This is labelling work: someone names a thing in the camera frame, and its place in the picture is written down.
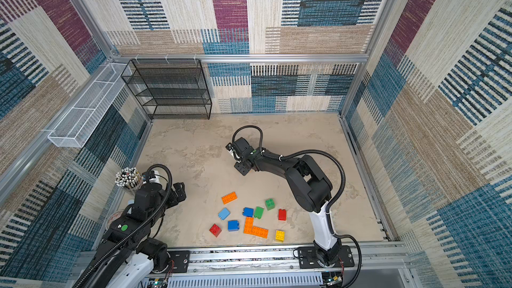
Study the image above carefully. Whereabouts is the light green lego brick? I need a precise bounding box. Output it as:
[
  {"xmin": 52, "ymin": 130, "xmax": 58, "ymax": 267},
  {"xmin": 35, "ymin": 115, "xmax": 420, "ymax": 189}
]
[{"xmin": 253, "ymin": 207, "xmax": 264, "ymax": 219}]

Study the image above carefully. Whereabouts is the orange lego brick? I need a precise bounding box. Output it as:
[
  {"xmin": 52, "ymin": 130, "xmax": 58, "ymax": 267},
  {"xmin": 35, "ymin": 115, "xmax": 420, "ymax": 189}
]
[
  {"xmin": 243, "ymin": 217, "xmax": 253, "ymax": 235},
  {"xmin": 251, "ymin": 226, "xmax": 269, "ymax": 239},
  {"xmin": 221, "ymin": 191, "xmax": 237, "ymax": 205}
]

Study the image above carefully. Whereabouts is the red lego brick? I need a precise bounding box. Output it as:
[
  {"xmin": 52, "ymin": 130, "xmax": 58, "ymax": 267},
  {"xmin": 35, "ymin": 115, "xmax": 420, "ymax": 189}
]
[
  {"xmin": 278, "ymin": 209, "xmax": 287, "ymax": 221},
  {"xmin": 209, "ymin": 224, "xmax": 222, "ymax": 237}
]

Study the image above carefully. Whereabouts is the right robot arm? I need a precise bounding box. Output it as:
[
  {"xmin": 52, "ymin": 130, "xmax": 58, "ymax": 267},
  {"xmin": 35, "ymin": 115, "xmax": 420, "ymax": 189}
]
[{"xmin": 226, "ymin": 137, "xmax": 345, "ymax": 267}]

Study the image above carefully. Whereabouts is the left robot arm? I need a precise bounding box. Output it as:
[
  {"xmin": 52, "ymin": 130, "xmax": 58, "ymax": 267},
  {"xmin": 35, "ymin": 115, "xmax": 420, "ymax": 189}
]
[{"xmin": 73, "ymin": 164, "xmax": 186, "ymax": 287}]

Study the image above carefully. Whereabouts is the light blue lego brick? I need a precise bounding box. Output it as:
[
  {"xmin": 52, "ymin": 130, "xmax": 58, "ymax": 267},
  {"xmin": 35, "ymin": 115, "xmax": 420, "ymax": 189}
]
[{"xmin": 218, "ymin": 207, "xmax": 231, "ymax": 220}]

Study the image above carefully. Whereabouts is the dark green lego brick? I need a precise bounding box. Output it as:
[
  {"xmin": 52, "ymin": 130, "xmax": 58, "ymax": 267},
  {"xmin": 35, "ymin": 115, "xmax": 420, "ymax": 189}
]
[{"xmin": 265, "ymin": 199, "xmax": 275, "ymax": 211}]

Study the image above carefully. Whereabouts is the blue lego brick lower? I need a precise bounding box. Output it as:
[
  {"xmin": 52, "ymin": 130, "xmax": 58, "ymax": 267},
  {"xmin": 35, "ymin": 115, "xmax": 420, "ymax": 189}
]
[{"xmin": 227, "ymin": 220, "xmax": 240, "ymax": 231}]

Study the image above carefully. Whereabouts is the blue lego brick centre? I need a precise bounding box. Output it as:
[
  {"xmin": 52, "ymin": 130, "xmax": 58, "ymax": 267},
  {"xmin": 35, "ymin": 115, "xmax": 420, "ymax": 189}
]
[{"xmin": 242, "ymin": 207, "xmax": 254, "ymax": 217}]

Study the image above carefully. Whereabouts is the yellow lego brick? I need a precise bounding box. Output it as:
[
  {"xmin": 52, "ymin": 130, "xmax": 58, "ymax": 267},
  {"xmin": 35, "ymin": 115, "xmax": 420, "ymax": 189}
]
[{"xmin": 275, "ymin": 230, "xmax": 285, "ymax": 242}]

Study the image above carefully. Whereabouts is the cup of pens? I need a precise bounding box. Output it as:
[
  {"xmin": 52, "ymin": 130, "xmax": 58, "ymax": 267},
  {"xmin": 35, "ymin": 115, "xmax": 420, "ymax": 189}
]
[{"xmin": 115, "ymin": 167, "xmax": 143, "ymax": 191}]

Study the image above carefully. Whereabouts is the circuit board with leds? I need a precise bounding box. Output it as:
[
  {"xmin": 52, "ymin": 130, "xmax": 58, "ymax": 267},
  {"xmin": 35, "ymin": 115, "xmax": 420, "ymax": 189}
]
[{"xmin": 321, "ymin": 272, "xmax": 343, "ymax": 288}]

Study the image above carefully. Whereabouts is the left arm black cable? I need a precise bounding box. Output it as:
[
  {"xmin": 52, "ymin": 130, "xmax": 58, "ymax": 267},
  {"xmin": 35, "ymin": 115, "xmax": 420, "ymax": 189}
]
[{"xmin": 71, "ymin": 163, "xmax": 173, "ymax": 288}]

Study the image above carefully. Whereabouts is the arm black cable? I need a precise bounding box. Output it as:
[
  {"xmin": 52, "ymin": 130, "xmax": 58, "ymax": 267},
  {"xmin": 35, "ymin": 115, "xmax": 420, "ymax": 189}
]
[
  {"xmin": 71, "ymin": 163, "xmax": 173, "ymax": 288},
  {"xmin": 231, "ymin": 125, "xmax": 363, "ymax": 288}
]

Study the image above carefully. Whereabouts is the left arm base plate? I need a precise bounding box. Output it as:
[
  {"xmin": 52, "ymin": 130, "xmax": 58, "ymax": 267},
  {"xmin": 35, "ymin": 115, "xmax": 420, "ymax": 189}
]
[{"xmin": 167, "ymin": 250, "xmax": 191, "ymax": 275}]

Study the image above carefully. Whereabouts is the white cable duct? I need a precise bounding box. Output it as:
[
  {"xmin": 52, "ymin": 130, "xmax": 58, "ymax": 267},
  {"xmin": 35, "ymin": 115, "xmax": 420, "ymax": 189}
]
[{"xmin": 167, "ymin": 272, "xmax": 324, "ymax": 287}]

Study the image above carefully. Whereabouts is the black wire mesh shelf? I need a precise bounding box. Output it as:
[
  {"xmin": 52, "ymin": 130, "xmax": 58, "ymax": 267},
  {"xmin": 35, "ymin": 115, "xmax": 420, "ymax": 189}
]
[{"xmin": 121, "ymin": 59, "xmax": 212, "ymax": 120}]

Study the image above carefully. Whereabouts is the white wire mesh basket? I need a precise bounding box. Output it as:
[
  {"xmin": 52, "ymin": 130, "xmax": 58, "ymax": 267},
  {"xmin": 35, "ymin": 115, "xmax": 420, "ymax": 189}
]
[{"xmin": 48, "ymin": 63, "xmax": 126, "ymax": 148}]

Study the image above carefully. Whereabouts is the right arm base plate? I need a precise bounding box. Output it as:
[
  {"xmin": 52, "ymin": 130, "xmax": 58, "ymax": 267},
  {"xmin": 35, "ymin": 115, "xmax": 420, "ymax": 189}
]
[{"xmin": 296, "ymin": 245, "xmax": 355, "ymax": 269}]

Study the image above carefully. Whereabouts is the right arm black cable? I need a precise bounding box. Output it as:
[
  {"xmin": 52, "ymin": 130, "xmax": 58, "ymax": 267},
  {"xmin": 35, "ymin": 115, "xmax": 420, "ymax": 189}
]
[{"xmin": 231, "ymin": 125, "xmax": 363, "ymax": 288}]

